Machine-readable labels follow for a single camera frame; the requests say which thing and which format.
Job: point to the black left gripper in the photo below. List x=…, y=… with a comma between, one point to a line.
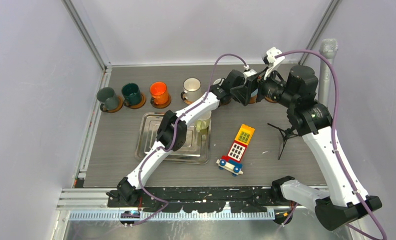
x=243, y=82

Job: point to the grey white cup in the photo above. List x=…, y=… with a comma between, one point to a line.
x=218, y=82

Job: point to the light patterned wooden coaster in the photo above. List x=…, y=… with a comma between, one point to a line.
x=188, y=102

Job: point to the orange cup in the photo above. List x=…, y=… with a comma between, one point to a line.
x=159, y=91

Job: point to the dark teal cup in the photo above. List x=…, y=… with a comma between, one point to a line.
x=132, y=94

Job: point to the yellow green handled cup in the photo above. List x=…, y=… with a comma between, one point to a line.
x=203, y=122

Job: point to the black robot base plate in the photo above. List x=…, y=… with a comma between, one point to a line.
x=241, y=199

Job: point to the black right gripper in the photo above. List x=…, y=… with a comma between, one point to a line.
x=243, y=92

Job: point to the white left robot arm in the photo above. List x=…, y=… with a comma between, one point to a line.
x=171, y=136

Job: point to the colourful toy brick truck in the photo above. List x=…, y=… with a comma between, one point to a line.
x=232, y=161

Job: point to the silver metal tray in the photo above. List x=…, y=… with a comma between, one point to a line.
x=196, y=149

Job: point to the white metallic cup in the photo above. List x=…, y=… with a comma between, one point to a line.
x=191, y=89

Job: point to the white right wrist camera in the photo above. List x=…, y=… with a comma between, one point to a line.
x=272, y=61

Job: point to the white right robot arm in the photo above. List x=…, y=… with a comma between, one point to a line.
x=346, y=200

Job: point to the dark grey cup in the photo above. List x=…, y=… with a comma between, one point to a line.
x=108, y=97

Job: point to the silver grey microphone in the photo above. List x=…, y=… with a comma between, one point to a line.
x=328, y=50

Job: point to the black microphone tripod stand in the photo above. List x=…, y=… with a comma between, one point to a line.
x=283, y=136

